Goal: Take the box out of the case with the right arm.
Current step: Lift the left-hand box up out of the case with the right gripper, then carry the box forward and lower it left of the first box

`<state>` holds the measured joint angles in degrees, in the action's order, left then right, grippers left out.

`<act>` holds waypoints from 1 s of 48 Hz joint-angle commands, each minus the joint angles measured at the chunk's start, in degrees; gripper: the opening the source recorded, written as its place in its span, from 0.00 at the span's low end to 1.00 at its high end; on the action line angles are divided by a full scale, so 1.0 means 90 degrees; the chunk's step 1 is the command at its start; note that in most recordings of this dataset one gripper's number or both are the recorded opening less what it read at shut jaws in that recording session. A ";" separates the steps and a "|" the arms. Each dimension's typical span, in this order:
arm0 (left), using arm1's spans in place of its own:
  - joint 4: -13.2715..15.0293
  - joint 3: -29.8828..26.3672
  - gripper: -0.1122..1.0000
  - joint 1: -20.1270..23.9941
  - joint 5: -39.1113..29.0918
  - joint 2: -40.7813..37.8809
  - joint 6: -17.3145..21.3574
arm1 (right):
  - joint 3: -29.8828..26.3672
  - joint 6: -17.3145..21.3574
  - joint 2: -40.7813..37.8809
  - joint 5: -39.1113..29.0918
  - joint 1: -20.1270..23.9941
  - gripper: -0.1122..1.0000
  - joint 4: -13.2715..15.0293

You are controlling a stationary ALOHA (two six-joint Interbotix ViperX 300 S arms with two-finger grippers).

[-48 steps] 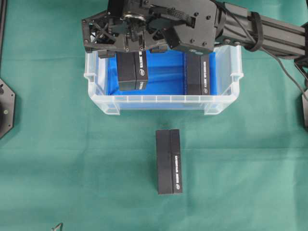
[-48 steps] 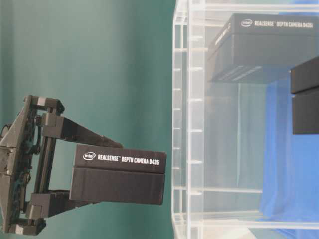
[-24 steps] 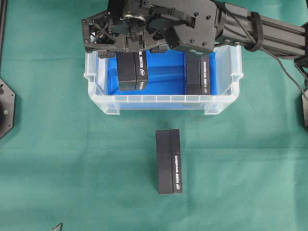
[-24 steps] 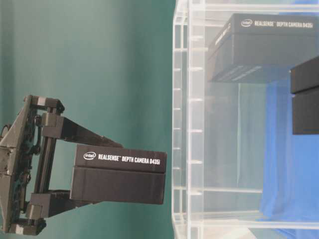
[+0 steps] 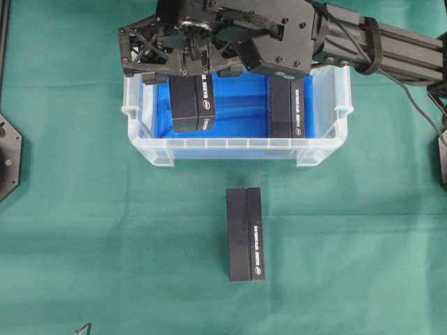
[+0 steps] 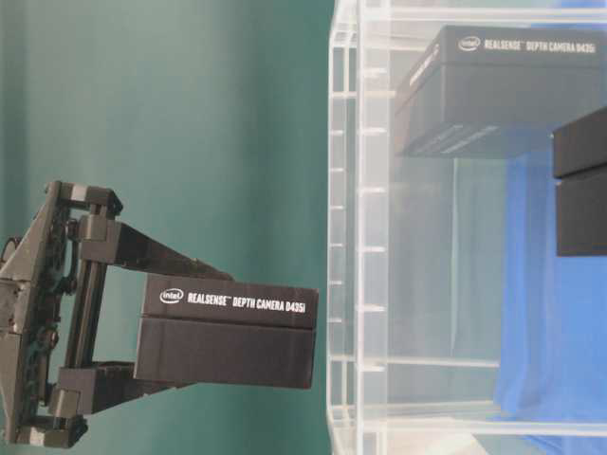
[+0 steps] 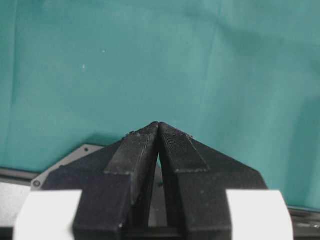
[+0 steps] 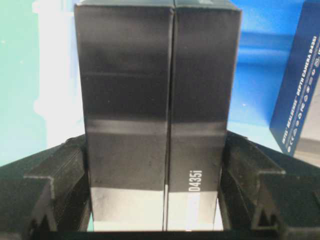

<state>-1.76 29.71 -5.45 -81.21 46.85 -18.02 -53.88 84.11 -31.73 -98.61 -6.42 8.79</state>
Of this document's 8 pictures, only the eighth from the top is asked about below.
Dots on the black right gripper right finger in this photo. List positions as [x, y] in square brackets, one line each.
[267, 191]

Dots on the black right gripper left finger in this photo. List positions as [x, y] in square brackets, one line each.
[46, 192]

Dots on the blue liner sheet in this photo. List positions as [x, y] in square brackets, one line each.
[266, 35]

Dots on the black RealSense D435i box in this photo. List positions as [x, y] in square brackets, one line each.
[295, 123]
[156, 79]

